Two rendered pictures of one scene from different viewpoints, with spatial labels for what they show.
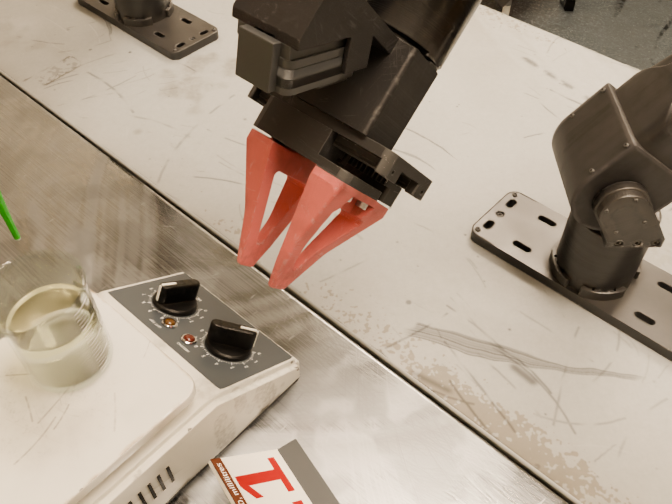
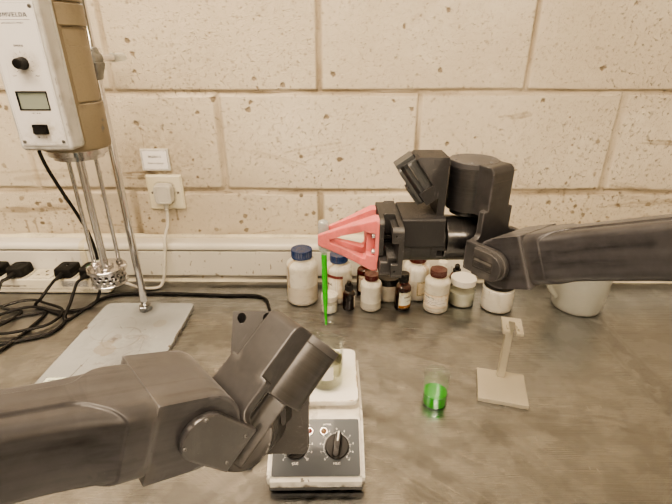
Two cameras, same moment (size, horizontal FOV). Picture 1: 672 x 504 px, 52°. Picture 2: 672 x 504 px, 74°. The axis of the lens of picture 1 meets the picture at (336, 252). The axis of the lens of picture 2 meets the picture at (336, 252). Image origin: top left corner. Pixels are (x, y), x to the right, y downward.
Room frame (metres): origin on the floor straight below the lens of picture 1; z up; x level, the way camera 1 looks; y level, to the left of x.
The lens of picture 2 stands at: (0.62, -0.18, 1.44)
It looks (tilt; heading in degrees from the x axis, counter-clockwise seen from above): 25 degrees down; 137
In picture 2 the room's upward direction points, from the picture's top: straight up
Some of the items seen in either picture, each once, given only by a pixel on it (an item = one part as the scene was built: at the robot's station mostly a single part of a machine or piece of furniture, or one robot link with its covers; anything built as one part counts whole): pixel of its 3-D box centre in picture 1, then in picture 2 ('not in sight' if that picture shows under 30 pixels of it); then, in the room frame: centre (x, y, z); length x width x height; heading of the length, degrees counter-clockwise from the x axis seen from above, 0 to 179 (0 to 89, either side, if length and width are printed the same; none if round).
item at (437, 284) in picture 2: not in sight; (437, 288); (0.14, 0.57, 0.95); 0.06 x 0.06 x 0.10
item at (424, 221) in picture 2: not in sight; (415, 194); (0.31, 0.24, 1.28); 0.07 x 0.06 x 0.11; 138
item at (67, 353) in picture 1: (51, 328); (324, 360); (0.23, 0.16, 1.02); 0.06 x 0.05 x 0.08; 172
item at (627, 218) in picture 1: (617, 184); not in sight; (0.36, -0.20, 1.00); 0.09 x 0.06 x 0.06; 179
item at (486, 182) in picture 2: not in sight; (487, 213); (0.38, 0.28, 1.26); 0.12 x 0.09 x 0.12; 172
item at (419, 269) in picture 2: not in sight; (416, 275); (0.07, 0.58, 0.95); 0.06 x 0.06 x 0.11
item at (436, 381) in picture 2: not in sight; (435, 387); (0.31, 0.33, 0.93); 0.04 x 0.04 x 0.06
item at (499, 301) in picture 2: not in sight; (497, 292); (0.23, 0.68, 0.94); 0.07 x 0.07 x 0.07
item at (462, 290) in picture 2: not in sight; (462, 289); (0.16, 0.63, 0.93); 0.06 x 0.06 x 0.07
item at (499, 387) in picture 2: not in sight; (506, 359); (0.37, 0.44, 0.96); 0.08 x 0.08 x 0.13; 33
